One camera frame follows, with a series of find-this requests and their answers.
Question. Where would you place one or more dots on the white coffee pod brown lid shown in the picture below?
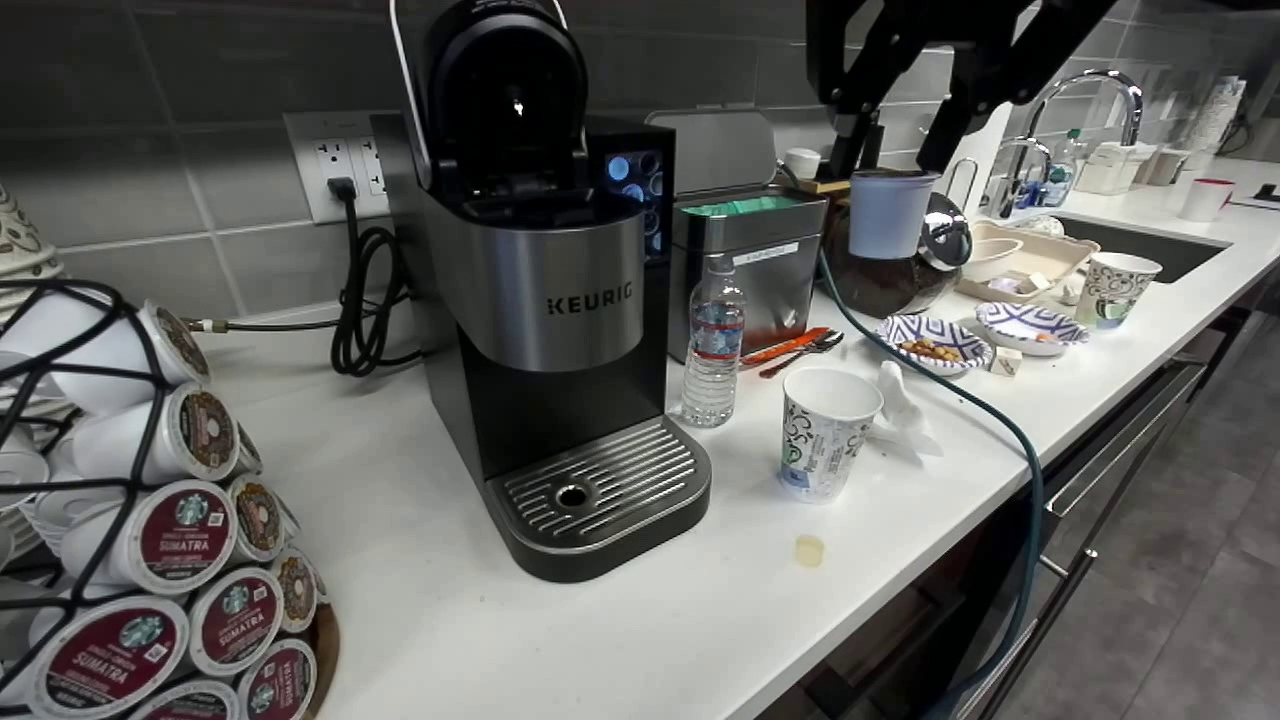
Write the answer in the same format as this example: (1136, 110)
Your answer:
(160, 435)
(258, 518)
(296, 590)
(100, 350)

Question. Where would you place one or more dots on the black and silver coffee machine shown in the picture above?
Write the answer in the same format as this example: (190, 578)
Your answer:
(545, 300)

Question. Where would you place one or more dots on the small white packet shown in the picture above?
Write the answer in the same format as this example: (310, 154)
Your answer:
(1006, 362)

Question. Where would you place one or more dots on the white container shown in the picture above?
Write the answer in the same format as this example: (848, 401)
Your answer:
(1110, 168)

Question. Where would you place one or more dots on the glass coffee carafe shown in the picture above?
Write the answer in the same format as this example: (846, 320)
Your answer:
(890, 280)

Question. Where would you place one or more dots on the white cup with red rim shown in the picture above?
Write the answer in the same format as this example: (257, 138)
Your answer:
(1205, 200)

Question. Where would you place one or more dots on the pale blue cup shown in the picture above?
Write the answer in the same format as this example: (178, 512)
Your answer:
(888, 215)

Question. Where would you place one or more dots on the beige takeout tray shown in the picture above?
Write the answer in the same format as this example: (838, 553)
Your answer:
(1040, 260)

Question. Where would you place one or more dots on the crumpled white napkin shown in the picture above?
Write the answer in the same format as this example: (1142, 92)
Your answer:
(900, 410)

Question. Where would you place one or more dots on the drawer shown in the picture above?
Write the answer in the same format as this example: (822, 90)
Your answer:
(1100, 480)

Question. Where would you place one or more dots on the coffee machine lid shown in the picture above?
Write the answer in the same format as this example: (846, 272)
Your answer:
(505, 90)

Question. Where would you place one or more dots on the metal bin lid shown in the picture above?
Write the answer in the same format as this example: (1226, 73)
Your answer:
(712, 150)

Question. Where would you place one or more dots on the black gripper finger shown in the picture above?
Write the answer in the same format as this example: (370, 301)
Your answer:
(850, 70)
(990, 70)

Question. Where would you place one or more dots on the white wall socket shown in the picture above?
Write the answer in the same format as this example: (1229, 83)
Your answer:
(315, 165)

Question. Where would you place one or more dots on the patterned paper plate with nuts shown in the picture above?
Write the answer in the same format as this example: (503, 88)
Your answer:
(935, 345)

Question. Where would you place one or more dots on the metal bin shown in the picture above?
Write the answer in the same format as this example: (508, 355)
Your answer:
(755, 265)

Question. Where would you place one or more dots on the white coffee pod red lid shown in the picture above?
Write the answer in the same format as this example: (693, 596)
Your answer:
(190, 703)
(235, 620)
(277, 682)
(110, 655)
(165, 540)

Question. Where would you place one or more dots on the tall chrome tap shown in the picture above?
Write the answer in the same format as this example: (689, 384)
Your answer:
(1095, 78)

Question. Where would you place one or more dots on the small white cup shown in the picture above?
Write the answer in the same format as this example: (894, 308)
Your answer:
(802, 163)

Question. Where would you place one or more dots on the patterned paper cup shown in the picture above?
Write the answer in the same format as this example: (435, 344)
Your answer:
(825, 440)
(1112, 290)

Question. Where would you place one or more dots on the clear soap bottle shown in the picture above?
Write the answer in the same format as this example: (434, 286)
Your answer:
(1062, 175)

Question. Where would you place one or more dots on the clear plastic water bottle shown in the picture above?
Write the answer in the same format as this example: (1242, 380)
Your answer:
(713, 345)

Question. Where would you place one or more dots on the small chrome tap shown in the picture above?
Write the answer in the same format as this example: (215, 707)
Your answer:
(1025, 150)

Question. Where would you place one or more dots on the orange plastic utensil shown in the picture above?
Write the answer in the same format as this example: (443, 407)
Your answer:
(785, 346)

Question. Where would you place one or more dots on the sink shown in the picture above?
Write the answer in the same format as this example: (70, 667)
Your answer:
(1150, 245)

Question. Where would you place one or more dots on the stack of patterned paper cups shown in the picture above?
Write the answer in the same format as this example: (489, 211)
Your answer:
(18, 235)

